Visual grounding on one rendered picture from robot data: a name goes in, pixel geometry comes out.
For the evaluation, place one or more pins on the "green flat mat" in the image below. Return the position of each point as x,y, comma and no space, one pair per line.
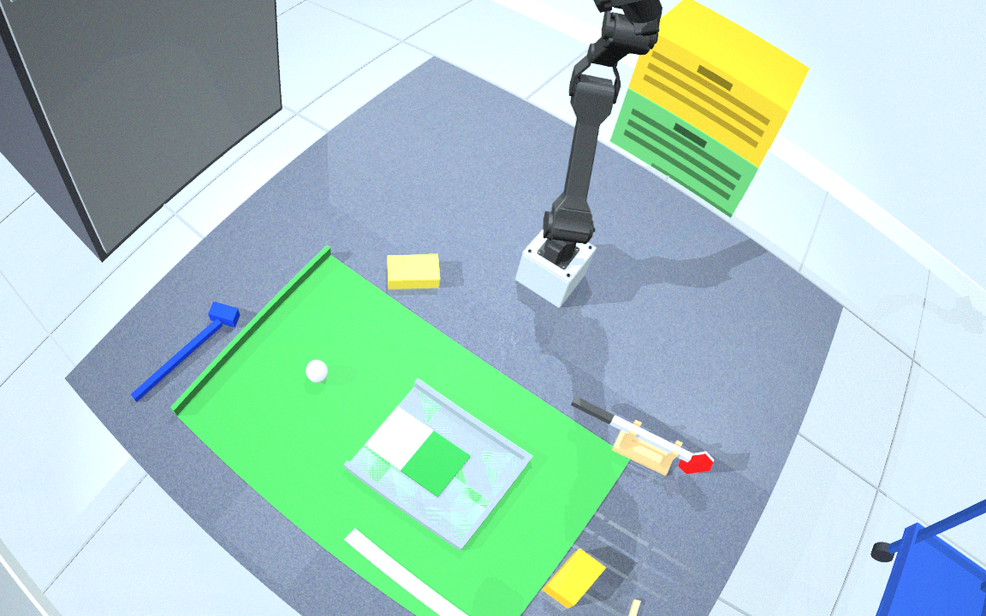
289,438

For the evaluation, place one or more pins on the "white ball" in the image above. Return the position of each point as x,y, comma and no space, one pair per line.
316,371

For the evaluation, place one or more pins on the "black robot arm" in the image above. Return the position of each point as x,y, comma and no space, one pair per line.
592,99

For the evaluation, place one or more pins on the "blue putter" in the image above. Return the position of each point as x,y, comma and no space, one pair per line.
220,314

